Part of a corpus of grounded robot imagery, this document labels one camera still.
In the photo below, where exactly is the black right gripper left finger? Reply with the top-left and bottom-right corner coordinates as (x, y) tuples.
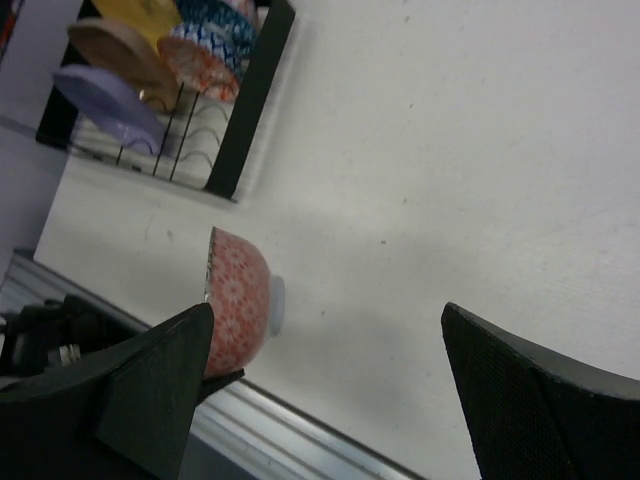
(1, 303), (242, 479)

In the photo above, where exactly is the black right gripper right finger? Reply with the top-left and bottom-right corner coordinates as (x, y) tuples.
(441, 303), (639, 479)

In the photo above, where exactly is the red floral bowl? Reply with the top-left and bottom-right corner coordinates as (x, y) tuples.
(204, 227), (285, 378)

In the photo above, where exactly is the purple plastic plate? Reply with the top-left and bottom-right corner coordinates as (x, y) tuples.
(52, 64), (165, 155)

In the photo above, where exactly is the red-inside blue-outside bowl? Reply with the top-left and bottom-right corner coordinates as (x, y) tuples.
(157, 22), (243, 103)

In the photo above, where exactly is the blue triangle pattern bowl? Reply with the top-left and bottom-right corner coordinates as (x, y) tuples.
(175, 0), (259, 58)

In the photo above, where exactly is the brown plastic plate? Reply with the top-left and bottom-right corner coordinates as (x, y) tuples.
(67, 17), (180, 112)

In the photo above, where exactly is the yellow plastic plate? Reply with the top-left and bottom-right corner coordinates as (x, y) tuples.
(93, 0), (182, 37)

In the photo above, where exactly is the aluminium table rail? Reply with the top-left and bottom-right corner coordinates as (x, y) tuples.
(1, 249), (417, 479)

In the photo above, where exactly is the black wire dish rack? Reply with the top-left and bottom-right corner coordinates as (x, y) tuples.
(32, 1), (296, 201)

